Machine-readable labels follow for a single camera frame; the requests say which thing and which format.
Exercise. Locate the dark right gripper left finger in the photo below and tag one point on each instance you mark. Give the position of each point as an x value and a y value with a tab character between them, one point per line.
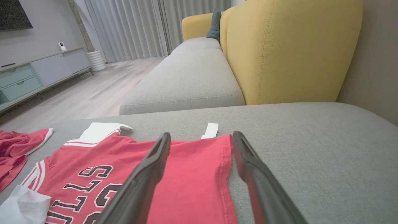
140	186

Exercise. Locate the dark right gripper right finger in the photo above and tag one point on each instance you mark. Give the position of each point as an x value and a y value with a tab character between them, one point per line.
267	202

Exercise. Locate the red jersey with white sleeves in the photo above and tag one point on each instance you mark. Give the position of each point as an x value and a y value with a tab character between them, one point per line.
192	180

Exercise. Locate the red shorts with white trim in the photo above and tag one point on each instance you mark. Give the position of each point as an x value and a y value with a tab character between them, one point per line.
15	146

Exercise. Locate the grey sofa seat cushion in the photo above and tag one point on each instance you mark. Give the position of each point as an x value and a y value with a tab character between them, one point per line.
196	45
186	84

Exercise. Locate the white ribbed cylindrical appliance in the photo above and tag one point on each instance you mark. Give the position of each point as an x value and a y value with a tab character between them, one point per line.
97	60

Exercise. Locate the pale green television cabinet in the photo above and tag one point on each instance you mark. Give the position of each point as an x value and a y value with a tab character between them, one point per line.
49	68

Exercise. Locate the yellow sofa backrest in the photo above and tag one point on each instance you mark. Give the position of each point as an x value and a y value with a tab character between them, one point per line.
289	53

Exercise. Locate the grey curtain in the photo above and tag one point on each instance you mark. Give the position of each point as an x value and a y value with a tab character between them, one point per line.
192	12
124	28

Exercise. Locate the brown wooden pole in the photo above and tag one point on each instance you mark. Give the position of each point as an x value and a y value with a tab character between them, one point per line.
81	28

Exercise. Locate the yellow sofa armrest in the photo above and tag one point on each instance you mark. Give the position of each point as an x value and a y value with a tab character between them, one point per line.
196	26

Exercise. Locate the teal throw pillow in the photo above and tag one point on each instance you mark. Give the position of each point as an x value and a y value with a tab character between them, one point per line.
214	26

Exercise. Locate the black remote control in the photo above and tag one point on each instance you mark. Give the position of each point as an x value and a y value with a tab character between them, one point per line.
8	65

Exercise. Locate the black television screen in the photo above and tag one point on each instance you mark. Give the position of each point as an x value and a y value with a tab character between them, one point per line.
12	14

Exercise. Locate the small white security camera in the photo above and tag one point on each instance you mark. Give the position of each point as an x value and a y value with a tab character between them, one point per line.
62	46

